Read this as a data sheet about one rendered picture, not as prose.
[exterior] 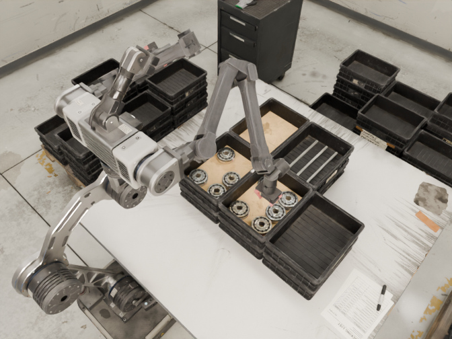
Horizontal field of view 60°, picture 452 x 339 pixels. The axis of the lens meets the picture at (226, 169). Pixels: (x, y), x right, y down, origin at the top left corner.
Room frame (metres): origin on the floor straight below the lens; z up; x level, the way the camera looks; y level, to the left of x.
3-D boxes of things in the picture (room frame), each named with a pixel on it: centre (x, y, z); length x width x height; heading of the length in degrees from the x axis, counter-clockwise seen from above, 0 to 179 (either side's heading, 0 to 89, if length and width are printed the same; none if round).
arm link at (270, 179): (1.00, -0.19, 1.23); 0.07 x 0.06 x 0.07; 139
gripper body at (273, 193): (0.99, -0.19, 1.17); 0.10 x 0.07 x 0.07; 49
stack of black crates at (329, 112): (2.35, -0.88, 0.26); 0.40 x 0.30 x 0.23; 49
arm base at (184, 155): (0.91, 0.17, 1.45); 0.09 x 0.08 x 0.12; 49
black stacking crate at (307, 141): (1.41, -0.47, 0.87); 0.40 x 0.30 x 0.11; 138
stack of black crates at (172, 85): (2.47, 0.40, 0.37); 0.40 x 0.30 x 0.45; 139
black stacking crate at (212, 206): (1.31, 0.02, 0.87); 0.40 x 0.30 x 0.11; 138
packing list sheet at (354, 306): (0.65, -0.64, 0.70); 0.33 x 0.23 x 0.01; 139
